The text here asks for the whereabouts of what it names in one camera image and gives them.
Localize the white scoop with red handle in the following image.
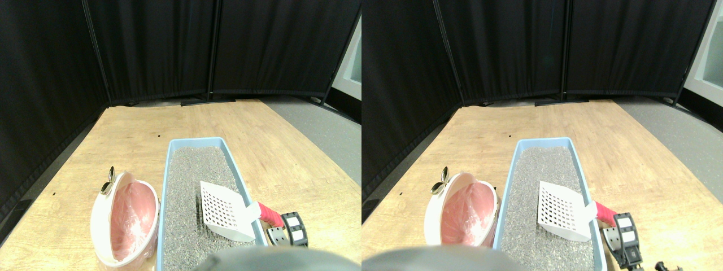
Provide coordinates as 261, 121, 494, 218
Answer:
199, 181, 283, 243
537, 181, 619, 242

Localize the white bin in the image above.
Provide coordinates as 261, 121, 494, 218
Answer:
424, 166, 499, 248
90, 166, 161, 268

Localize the white shelf unit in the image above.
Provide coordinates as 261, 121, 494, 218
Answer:
683, 0, 723, 108
331, 16, 362, 101

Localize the blue litter tray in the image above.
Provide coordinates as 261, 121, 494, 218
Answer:
156, 137, 271, 271
493, 137, 609, 271

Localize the black curtain stand foot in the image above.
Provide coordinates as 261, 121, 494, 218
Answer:
180, 97, 236, 107

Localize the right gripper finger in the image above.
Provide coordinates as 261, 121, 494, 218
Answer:
613, 213, 645, 269
265, 226, 290, 247
602, 226, 629, 267
281, 212, 309, 248

